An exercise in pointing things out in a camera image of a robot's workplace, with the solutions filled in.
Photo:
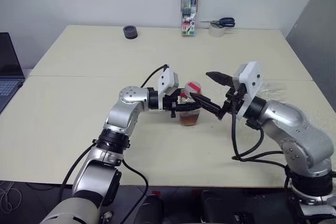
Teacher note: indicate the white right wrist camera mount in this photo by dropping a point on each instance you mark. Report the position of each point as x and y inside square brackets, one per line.
[250, 77]

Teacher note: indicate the white bottle cap red stripe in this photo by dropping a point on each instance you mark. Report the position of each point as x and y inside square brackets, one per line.
[193, 87]

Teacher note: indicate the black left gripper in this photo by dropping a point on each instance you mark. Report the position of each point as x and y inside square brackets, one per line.
[168, 104]

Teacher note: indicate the clear bottle with red drink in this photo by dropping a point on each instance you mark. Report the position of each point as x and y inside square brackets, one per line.
[189, 120]

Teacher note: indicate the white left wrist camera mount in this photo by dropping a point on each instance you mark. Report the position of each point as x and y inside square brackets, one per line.
[168, 79]

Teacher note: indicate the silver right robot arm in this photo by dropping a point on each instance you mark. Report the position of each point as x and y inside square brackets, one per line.
[288, 121]

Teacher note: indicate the black round lid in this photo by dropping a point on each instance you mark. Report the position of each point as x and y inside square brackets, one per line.
[130, 33]

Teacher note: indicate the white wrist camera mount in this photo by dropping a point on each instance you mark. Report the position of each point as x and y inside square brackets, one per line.
[168, 79]
[250, 77]

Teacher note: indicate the clear wine glass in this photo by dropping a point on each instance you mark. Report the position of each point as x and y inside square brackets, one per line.
[274, 90]

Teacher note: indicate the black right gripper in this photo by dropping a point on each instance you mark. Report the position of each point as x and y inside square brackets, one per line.
[235, 100]

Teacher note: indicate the marker pen set box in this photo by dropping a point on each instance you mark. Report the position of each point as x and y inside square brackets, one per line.
[189, 11]

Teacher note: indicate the clear tape roll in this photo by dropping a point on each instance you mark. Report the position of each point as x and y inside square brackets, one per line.
[216, 32]

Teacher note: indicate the dark rounded shape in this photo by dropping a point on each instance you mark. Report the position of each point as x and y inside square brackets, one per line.
[151, 208]

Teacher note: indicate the dark laptop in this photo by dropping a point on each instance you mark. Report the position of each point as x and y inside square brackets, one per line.
[9, 77]

